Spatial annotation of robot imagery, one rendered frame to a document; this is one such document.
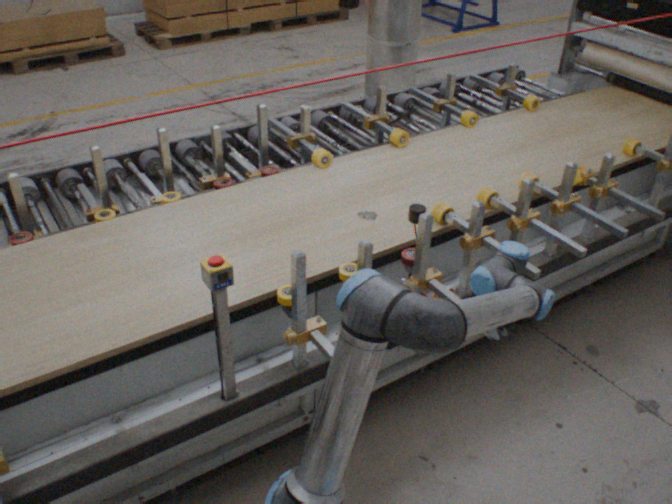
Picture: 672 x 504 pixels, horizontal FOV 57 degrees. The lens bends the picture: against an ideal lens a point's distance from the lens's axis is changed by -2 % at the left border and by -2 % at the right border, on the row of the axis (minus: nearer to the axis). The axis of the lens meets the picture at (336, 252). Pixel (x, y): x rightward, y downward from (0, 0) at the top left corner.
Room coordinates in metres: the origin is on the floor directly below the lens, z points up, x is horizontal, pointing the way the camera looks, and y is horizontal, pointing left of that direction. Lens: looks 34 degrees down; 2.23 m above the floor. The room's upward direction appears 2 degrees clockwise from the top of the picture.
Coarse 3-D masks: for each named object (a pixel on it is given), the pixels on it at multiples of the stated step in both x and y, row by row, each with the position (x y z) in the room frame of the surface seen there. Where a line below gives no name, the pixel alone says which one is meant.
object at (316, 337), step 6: (282, 306) 1.68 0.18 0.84; (288, 306) 1.67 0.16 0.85; (288, 312) 1.65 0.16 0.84; (318, 330) 1.55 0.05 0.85; (312, 336) 1.52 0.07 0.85; (318, 336) 1.52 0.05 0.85; (318, 342) 1.49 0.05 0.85; (324, 342) 1.49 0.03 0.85; (318, 348) 1.49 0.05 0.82; (324, 348) 1.46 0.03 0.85; (330, 348) 1.47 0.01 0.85; (324, 354) 1.46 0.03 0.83; (330, 354) 1.44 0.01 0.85; (330, 360) 1.43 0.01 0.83
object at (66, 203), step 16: (416, 112) 3.71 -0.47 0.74; (432, 112) 3.72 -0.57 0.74; (400, 128) 3.47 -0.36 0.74; (368, 144) 3.22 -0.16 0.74; (112, 192) 2.61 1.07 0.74; (48, 208) 2.45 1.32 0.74; (64, 208) 2.45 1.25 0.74; (0, 224) 2.30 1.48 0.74; (48, 224) 2.31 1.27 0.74; (80, 224) 2.32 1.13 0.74; (0, 240) 2.18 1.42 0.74
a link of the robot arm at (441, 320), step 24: (528, 288) 1.34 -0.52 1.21; (408, 312) 0.99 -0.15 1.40; (432, 312) 0.99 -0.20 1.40; (456, 312) 1.02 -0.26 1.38; (480, 312) 1.10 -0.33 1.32; (504, 312) 1.17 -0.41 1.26; (528, 312) 1.27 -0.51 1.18; (408, 336) 0.96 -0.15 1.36; (432, 336) 0.96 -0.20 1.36; (456, 336) 0.98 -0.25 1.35
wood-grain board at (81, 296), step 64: (448, 128) 3.11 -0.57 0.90; (512, 128) 3.14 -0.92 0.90; (576, 128) 3.17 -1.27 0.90; (640, 128) 3.20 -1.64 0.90; (256, 192) 2.36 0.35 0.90; (320, 192) 2.38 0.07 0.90; (384, 192) 2.39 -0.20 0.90; (448, 192) 2.41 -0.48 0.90; (512, 192) 2.43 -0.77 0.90; (0, 256) 1.84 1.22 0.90; (64, 256) 1.85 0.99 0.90; (128, 256) 1.86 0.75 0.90; (192, 256) 1.87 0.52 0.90; (256, 256) 1.88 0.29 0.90; (320, 256) 1.90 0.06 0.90; (0, 320) 1.49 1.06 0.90; (64, 320) 1.50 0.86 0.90; (128, 320) 1.51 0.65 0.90; (192, 320) 1.52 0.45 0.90; (0, 384) 1.22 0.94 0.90
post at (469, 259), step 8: (472, 208) 1.97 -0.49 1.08; (480, 208) 1.95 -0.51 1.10; (472, 216) 1.96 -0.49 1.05; (480, 216) 1.95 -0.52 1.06; (472, 224) 1.96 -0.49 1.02; (480, 224) 1.95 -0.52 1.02; (472, 232) 1.95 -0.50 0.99; (480, 232) 1.96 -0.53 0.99; (464, 256) 1.97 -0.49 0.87; (472, 256) 1.95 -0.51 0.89; (464, 264) 1.96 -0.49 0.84; (472, 264) 1.95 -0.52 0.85; (464, 272) 1.95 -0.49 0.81; (472, 272) 1.96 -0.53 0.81; (464, 280) 1.95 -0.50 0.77; (464, 288) 1.94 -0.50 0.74
